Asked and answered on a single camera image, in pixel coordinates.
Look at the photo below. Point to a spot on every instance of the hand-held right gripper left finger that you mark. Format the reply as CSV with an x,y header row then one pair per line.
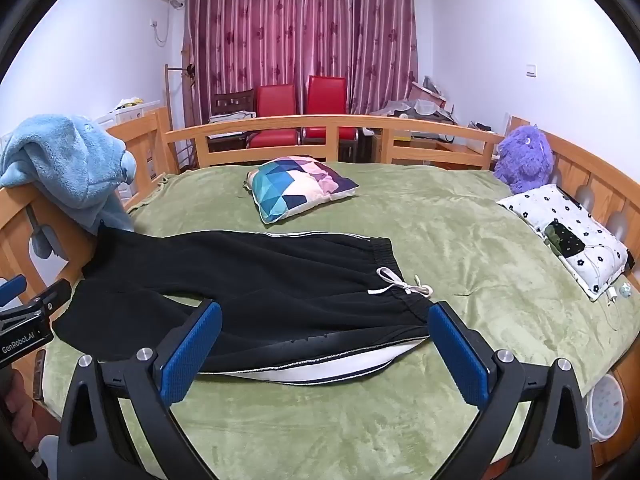
x,y
192,355

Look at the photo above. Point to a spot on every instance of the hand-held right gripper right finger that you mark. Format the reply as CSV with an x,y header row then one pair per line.
x,y
460,360

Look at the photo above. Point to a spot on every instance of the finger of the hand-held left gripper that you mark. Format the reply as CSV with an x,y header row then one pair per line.
x,y
11,291
50,297

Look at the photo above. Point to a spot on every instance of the black pants with white stripe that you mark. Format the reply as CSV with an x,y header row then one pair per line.
x,y
250,280

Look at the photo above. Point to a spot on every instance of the person's left hand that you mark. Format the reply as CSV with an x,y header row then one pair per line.
x,y
25,410

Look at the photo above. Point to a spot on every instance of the green bed blanket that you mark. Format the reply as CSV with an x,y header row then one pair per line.
x,y
450,240

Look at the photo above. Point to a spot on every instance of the light blue fleece blanket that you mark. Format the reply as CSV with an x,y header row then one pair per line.
x,y
65,160

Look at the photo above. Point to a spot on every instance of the white plastic basin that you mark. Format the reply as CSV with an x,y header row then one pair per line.
x,y
607,405

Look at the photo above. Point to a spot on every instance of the dark green floral pouch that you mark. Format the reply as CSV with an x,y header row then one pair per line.
x,y
565,240

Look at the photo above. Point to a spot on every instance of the white black patterned cloth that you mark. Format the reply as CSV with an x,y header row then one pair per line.
x,y
540,205

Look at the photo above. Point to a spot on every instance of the white storage boxes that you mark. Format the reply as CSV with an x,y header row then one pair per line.
x,y
125,114

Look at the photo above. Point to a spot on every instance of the geometric patterned pillow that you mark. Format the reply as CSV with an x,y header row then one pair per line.
x,y
295,185

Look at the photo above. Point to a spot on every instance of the purple cloth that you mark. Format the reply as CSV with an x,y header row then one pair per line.
x,y
525,160

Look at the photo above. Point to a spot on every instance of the wooden coat rack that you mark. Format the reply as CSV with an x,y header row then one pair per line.
x,y
169,90

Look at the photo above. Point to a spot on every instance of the dark wooden chair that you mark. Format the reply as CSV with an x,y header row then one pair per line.
x,y
232,102

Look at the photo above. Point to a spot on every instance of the pile of plastic bags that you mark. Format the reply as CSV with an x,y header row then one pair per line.
x,y
420,105

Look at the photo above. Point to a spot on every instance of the red chair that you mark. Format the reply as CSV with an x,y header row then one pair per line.
x,y
275,105
326,97

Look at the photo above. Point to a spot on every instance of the red floral curtain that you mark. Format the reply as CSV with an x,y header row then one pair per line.
x,y
300,25

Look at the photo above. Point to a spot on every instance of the wooden bed frame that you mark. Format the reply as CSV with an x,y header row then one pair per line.
x,y
15,250

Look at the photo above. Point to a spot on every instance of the white wall switch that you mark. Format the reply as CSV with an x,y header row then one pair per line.
x,y
531,70

